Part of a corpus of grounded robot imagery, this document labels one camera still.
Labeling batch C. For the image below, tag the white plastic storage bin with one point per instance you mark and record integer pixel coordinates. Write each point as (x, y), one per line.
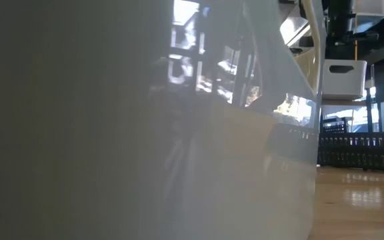
(343, 85)
(78, 133)

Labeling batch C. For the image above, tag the grey ceiling air duct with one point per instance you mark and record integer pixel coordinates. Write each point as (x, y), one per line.
(370, 13)

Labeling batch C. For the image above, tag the black plastic slotted basket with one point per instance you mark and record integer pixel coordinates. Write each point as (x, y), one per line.
(362, 156)

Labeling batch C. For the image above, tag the black mesh tray on stand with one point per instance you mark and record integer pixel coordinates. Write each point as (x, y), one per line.
(334, 126)

